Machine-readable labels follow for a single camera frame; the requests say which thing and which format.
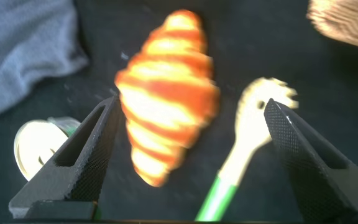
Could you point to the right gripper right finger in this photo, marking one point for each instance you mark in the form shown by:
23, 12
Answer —
315, 174

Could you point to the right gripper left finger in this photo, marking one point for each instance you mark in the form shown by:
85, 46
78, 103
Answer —
85, 174

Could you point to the toy croissant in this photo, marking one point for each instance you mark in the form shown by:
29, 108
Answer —
166, 93

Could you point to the rectangular wicker basket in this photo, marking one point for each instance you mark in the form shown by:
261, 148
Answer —
350, 21

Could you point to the pull tab tin can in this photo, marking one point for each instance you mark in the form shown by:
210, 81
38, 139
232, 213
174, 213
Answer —
36, 146

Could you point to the gray towel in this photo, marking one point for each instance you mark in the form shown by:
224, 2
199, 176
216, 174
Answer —
20, 53

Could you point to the black tablecloth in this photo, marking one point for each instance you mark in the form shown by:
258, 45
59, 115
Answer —
259, 46

